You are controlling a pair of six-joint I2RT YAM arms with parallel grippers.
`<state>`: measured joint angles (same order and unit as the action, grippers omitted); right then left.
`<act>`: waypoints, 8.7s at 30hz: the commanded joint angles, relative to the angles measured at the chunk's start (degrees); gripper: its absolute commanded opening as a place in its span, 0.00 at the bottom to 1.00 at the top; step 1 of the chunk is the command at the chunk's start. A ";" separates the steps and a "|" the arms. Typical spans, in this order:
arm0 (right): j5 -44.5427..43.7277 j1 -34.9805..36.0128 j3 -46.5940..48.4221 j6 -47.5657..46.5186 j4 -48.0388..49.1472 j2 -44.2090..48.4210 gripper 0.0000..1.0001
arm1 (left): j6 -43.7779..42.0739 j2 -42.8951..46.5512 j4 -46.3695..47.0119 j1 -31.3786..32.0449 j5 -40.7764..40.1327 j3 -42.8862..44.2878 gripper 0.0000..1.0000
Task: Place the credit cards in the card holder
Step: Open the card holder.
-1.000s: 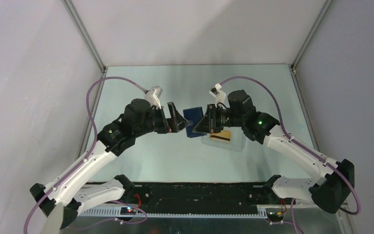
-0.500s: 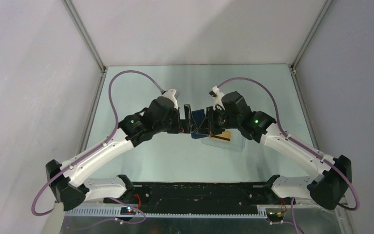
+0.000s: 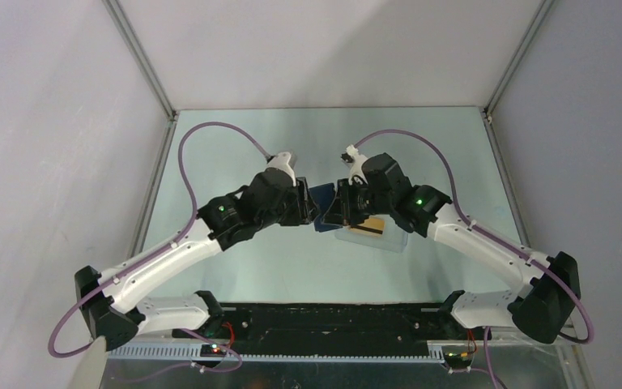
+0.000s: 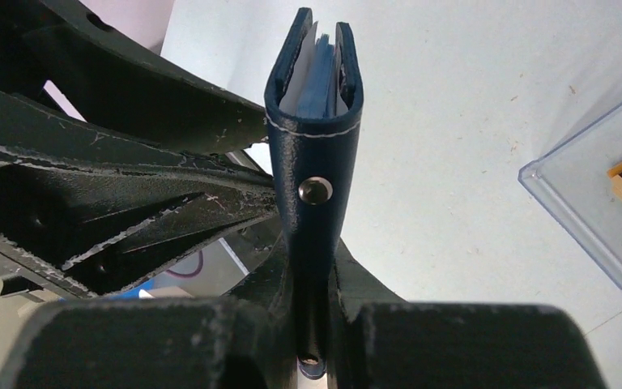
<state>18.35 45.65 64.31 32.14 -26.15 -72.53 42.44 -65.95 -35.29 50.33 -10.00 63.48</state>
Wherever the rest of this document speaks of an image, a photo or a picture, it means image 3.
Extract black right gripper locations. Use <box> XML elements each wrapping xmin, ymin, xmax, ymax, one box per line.
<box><xmin>322</xmin><ymin>177</ymin><xmax>394</xmax><ymax>226</ymax></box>

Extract blue leather card holder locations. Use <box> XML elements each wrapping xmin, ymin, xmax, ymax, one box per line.
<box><xmin>309</xmin><ymin>182</ymin><xmax>340</xmax><ymax>233</ymax></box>

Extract gold card with black stripe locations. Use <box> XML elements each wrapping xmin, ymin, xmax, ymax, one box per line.
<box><xmin>348</xmin><ymin>216</ymin><xmax>386</xmax><ymax>237</ymax></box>

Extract clear plastic tray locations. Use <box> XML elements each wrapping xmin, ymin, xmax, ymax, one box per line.
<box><xmin>334</xmin><ymin>216</ymin><xmax>408</xmax><ymax>253</ymax></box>

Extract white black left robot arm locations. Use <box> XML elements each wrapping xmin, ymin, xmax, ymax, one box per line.
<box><xmin>75</xmin><ymin>168</ymin><xmax>317</xmax><ymax>351</ymax></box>

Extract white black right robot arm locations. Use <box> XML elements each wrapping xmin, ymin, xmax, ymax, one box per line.
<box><xmin>322</xmin><ymin>147</ymin><xmax>580</xmax><ymax>344</ymax></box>

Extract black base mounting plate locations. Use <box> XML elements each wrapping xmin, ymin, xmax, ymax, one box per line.
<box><xmin>196</xmin><ymin>303</ymin><xmax>484</xmax><ymax>357</ymax></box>

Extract left electronics board with leds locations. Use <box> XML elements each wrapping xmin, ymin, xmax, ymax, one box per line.
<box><xmin>200</xmin><ymin>344</ymin><xmax>228</xmax><ymax>357</ymax></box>

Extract electronics board with leds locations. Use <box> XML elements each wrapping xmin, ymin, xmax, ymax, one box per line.
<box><xmin>200</xmin><ymin>344</ymin><xmax>228</xmax><ymax>357</ymax></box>
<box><xmin>443</xmin><ymin>352</ymin><xmax>475</xmax><ymax>372</ymax></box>

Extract right electronics board with leds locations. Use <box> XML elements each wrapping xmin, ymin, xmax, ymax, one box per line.
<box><xmin>443</xmin><ymin>352</ymin><xmax>475</xmax><ymax>372</ymax></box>

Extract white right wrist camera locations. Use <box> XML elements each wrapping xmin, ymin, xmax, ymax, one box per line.
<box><xmin>341</xmin><ymin>144</ymin><xmax>368</xmax><ymax>186</ymax></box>

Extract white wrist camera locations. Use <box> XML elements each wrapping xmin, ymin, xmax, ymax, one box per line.
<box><xmin>266</xmin><ymin>151</ymin><xmax>297</xmax><ymax>186</ymax></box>
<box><xmin>341</xmin><ymin>144</ymin><xmax>368</xmax><ymax>186</ymax></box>

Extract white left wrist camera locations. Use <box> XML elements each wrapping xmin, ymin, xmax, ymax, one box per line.
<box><xmin>266</xmin><ymin>151</ymin><xmax>297</xmax><ymax>186</ymax></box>

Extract grey slotted cable duct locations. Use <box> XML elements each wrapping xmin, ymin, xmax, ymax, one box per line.
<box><xmin>109</xmin><ymin>342</ymin><xmax>445</xmax><ymax>364</ymax></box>

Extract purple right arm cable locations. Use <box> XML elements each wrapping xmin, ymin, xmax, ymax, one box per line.
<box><xmin>353</xmin><ymin>128</ymin><xmax>595</xmax><ymax>344</ymax></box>

